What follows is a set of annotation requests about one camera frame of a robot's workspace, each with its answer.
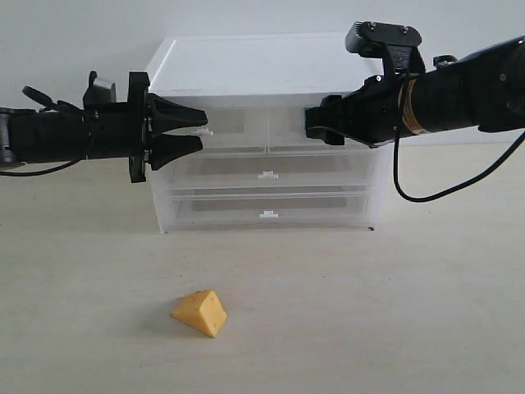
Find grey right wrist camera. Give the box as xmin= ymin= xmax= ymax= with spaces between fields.
xmin=345 ymin=21 xmax=426 ymax=77

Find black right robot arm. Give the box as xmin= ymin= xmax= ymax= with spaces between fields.
xmin=304 ymin=37 xmax=524 ymax=149

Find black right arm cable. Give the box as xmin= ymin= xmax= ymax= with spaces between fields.
xmin=392 ymin=125 xmax=525 ymax=203

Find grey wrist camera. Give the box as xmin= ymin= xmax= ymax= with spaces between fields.
xmin=345 ymin=21 xmax=426 ymax=77
xmin=83 ymin=71 xmax=116 ymax=109

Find yellow cheese wedge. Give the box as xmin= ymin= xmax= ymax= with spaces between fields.
xmin=171 ymin=290 xmax=227 ymax=338

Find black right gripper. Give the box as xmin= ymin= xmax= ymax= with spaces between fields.
xmin=304 ymin=76 xmax=410 ymax=148

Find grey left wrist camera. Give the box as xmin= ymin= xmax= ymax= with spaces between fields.
xmin=83 ymin=71 xmax=116 ymax=109

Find white plastic drawer cabinet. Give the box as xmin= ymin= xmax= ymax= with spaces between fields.
xmin=148 ymin=33 xmax=392 ymax=233

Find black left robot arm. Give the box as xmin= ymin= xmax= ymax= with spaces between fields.
xmin=1 ymin=71 xmax=208 ymax=183

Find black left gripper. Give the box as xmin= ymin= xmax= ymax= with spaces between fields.
xmin=84 ymin=71 xmax=208 ymax=183

